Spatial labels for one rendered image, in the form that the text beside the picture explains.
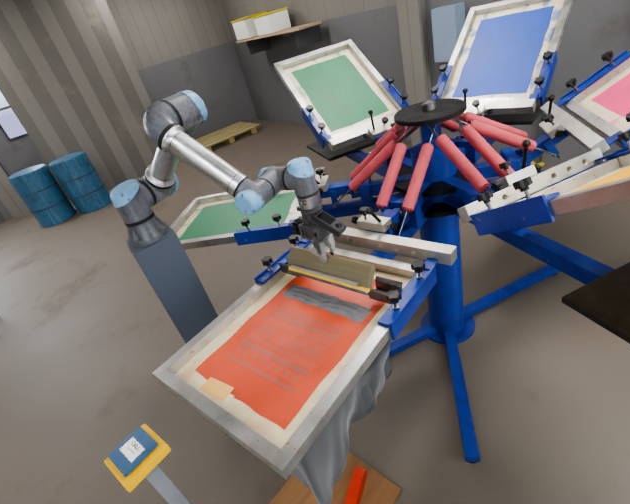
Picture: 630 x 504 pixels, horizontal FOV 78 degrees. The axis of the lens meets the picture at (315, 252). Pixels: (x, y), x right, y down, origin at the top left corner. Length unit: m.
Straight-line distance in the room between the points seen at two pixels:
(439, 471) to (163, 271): 1.47
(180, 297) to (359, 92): 1.73
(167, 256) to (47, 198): 5.42
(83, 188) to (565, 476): 6.47
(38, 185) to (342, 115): 5.28
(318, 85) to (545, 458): 2.37
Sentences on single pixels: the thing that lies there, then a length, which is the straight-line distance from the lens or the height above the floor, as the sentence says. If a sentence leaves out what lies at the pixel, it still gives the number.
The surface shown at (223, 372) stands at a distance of 1.29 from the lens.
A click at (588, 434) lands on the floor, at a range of 2.22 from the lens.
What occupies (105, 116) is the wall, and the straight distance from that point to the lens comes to 7.67.
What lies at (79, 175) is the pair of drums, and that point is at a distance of 6.83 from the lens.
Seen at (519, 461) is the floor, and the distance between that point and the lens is 2.09.
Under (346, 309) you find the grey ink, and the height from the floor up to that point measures 0.96.
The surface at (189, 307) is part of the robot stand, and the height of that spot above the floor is 0.86.
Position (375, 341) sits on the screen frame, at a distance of 1.15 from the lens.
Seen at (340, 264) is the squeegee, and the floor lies 1.09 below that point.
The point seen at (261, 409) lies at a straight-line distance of 1.15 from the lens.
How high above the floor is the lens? 1.82
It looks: 32 degrees down
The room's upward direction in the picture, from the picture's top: 16 degrees counter-clockwise
